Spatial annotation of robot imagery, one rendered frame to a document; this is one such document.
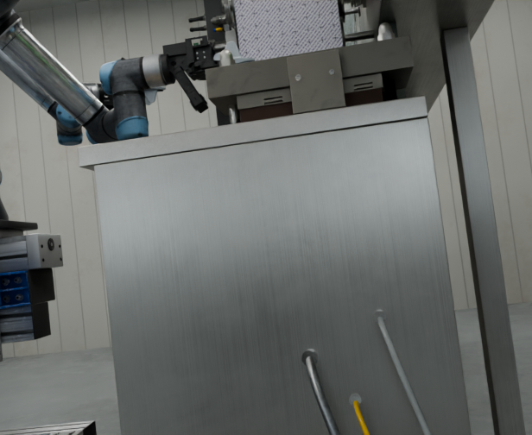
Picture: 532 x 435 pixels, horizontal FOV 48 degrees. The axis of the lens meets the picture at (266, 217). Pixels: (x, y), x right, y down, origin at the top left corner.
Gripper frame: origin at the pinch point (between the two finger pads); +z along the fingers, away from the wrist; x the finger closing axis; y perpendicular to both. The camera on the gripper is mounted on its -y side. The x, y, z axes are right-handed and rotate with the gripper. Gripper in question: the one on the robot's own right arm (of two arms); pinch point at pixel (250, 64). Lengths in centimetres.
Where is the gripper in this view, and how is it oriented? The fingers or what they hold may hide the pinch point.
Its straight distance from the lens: 141.0
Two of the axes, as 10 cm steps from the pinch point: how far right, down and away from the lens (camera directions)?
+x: 1.4, 0.4, 9.9
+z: 9.8, -1.2, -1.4
